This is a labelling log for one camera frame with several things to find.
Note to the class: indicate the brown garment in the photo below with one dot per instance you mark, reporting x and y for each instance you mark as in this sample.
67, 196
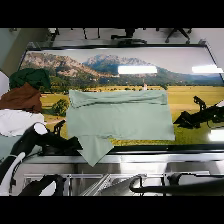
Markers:
21, 98

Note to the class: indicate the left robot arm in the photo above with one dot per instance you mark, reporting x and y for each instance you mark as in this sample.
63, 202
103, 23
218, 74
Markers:
30, 140

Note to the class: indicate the dark green garment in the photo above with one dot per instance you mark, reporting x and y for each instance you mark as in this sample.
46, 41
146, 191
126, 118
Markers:
30, 78

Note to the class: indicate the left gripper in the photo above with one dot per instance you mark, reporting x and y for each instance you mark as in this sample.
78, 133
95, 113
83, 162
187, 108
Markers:
71, 145

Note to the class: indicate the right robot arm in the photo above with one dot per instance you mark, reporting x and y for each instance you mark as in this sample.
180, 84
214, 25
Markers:
211, 115

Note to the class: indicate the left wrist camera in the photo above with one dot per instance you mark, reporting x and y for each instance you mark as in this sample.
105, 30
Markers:
60, 127

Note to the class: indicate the black office chair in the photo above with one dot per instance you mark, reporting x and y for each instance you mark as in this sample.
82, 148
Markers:
128, 36
178, 33

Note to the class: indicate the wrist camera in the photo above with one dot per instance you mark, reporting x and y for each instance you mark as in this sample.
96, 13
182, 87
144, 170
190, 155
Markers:
200, 103
60, 127

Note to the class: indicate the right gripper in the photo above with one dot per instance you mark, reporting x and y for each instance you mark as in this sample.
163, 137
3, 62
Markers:
187, 120

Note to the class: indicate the white garment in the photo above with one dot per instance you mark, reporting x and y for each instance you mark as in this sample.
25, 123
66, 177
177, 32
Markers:
18, 121

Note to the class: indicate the pale green T-shirt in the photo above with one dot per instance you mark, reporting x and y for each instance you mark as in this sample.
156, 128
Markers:
123, 116

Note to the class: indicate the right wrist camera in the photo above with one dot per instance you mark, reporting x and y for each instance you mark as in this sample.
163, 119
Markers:
200, 103

